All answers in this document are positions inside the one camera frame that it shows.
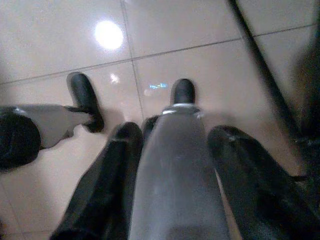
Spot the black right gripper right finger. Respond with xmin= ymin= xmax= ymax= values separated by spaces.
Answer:
xmin=206 ymin=125 xmax=320 ymax=240

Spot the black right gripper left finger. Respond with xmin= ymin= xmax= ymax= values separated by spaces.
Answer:
xmin=49 ymin=121 xmax=144 ymax=240

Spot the silver right robot leg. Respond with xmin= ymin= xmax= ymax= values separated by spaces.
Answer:
xmin=128 ymin=103 xmax=232 ymax=240

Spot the silver and black left robot leg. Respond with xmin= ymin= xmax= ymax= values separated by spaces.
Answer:
xmin=0 ymin=103 xmax=88 ymax=173

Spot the black left robot foot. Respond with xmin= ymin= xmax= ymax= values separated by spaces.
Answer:
xmin=66 ymin=71 xmax=105 ymax=134

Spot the black robot foot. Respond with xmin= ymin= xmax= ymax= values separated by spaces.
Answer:
xmin=169 ymin=78 xmax=196 ymax=106
xmin=66 ymin=71 xmax=105 ymax=134

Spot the black right robot foot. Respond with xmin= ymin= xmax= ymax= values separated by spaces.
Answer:
xmin=169 ymin=78 xmax=196 ymax=106

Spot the thin black furniture leg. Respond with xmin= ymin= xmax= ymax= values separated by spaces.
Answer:
xmin=226 ymin=0 xmax=305 ymax=141

